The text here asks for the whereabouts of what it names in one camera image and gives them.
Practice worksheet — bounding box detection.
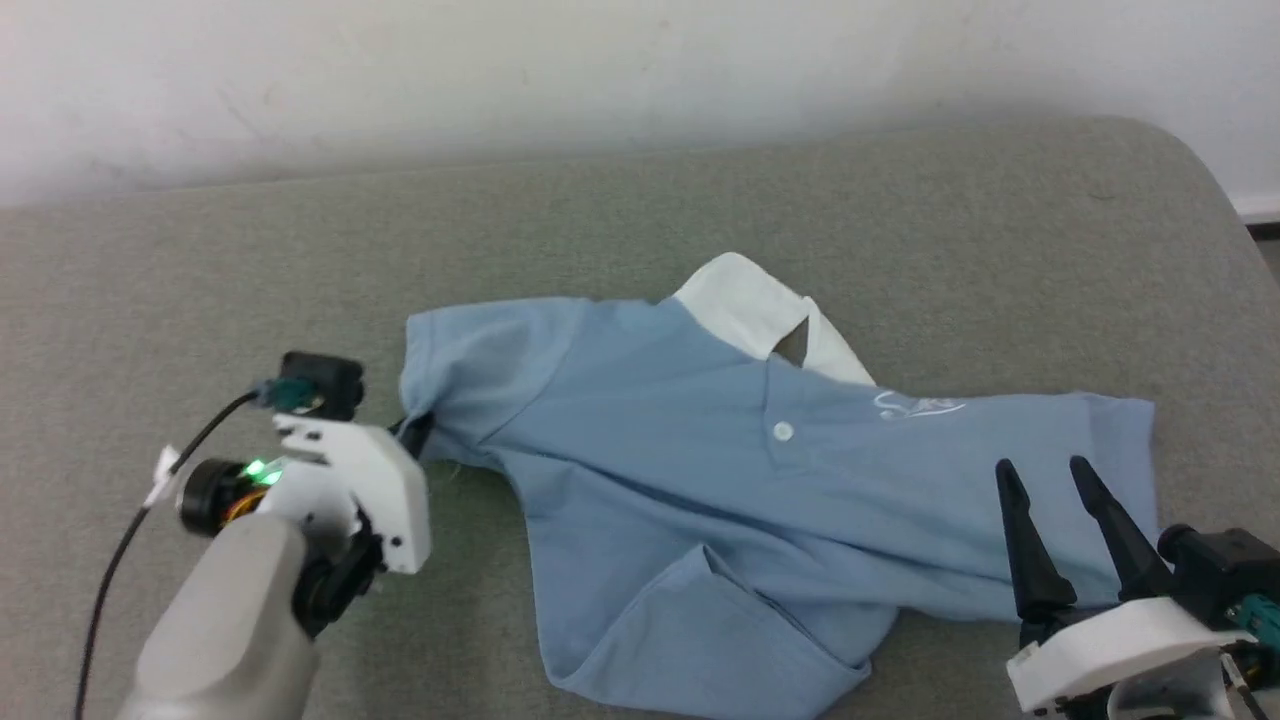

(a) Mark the white cable label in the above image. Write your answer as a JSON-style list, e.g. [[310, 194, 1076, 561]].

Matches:
[[143, 445, 183, 507]]

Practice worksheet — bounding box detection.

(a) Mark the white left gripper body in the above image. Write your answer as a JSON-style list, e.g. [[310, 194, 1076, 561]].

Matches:
[[255, 412, 433, 577]]

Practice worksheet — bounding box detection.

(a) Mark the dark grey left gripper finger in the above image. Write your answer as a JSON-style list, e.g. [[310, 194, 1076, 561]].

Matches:
[[400, 412, 437, 463]]

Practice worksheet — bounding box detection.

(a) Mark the grey fabric sofa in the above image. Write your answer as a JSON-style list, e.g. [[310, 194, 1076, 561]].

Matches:
[[0, 115, 1280, 720]]

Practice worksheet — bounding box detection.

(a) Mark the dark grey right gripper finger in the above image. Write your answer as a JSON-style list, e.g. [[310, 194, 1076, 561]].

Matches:
[[995, 458, 1080, 623], [1068, 455, 1177, 607]]

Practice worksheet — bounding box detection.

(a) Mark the thin black cable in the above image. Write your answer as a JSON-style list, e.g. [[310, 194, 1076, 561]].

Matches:
[[72, 390, 263, 720]]

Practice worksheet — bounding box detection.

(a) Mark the light blue polo shirt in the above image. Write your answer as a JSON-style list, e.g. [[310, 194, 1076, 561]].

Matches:
[[398, 252, 1159, 720]]

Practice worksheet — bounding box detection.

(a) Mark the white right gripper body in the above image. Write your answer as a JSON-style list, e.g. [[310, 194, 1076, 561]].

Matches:
[[1005, 595, 1261, 720]]

